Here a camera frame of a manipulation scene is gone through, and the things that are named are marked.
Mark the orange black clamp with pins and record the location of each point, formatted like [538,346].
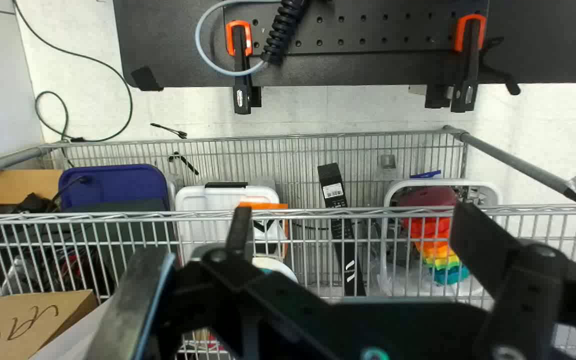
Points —
[241,72]
[469,66]

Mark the rainbow stacking toy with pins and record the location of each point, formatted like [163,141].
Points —
[443,257]

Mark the dark blue bin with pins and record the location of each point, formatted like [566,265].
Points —
[114,189]

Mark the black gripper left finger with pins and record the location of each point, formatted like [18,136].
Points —
[241,231]

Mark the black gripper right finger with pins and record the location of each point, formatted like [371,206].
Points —
[484,242]

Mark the white plastic container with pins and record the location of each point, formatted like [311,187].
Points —
[211,201]

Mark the cardboard box with writing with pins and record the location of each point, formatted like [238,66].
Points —
[14,323]

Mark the small plain cardboard box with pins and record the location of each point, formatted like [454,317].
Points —
[20,184]

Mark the black perforated table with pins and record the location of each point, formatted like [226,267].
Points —
[368,52]

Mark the clear plastic tub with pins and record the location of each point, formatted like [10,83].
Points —
[481,195]

